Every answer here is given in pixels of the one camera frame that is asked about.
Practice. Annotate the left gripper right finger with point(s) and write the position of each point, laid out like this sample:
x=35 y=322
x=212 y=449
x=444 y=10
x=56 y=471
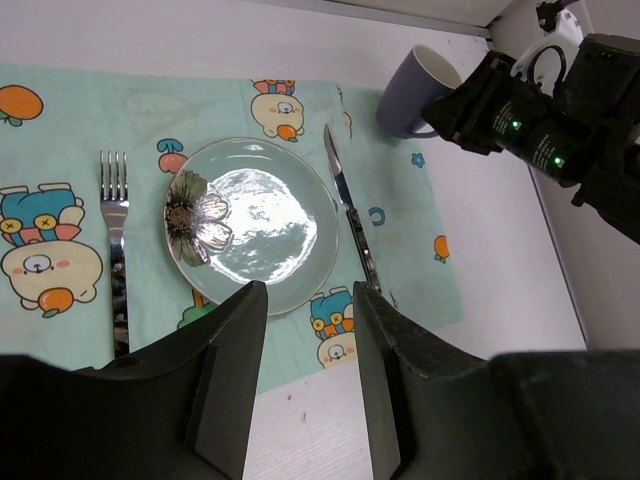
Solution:
x=434 y=411

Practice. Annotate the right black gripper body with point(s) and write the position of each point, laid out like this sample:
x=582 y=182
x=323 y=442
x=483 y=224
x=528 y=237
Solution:
x=489 y=111

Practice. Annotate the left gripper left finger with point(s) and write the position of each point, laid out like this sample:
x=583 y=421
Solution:
x=180 y=408

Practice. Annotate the purple ceramic mug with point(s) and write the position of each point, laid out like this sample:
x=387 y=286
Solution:
x=423 y=77

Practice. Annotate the steel table knife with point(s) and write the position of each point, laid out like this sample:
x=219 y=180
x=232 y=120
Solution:
x=352 y=214

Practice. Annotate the green cartoon print cloth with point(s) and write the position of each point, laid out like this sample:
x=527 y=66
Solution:
x=55 y=267

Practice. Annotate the green floral plate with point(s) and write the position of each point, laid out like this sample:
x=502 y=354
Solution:
x=246 y=209

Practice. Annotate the steel table fork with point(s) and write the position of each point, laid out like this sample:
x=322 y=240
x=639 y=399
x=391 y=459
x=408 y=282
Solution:
x=114 y=207

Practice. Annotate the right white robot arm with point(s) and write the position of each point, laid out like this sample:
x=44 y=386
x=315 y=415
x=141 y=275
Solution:
x=583 y=135

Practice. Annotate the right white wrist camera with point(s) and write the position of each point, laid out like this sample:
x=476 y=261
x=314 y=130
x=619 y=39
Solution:
x=547 y=61

